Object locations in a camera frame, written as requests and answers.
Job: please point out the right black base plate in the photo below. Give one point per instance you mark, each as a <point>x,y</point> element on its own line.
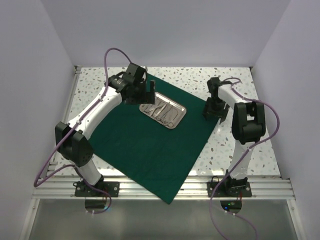
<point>232,187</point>

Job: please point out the aluminium mounting rail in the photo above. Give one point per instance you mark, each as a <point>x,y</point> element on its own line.
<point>194,188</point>

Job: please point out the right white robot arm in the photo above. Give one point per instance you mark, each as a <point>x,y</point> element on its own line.
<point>247,127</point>

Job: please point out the steel fine-point tweezers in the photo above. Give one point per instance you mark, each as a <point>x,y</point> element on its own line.
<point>156,110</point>

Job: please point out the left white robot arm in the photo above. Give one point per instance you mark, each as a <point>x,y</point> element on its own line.
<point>72,138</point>

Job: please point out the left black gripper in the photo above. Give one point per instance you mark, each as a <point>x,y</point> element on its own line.
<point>147,97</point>

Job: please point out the steel blunt tweezers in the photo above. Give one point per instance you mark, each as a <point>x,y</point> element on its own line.
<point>150,109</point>

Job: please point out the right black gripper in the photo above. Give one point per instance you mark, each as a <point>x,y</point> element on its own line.
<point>220,114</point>

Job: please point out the steel surgical scissors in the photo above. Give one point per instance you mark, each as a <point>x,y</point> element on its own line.
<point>166,118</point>

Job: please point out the green surgical cloth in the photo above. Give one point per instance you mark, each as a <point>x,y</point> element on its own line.
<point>154,156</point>

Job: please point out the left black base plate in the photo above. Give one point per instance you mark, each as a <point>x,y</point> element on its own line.
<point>99,190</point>

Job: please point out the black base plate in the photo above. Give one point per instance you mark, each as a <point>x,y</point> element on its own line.
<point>99,190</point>
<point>232,187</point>

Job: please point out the steel instrument tray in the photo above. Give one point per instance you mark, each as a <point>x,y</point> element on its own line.
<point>178,114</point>

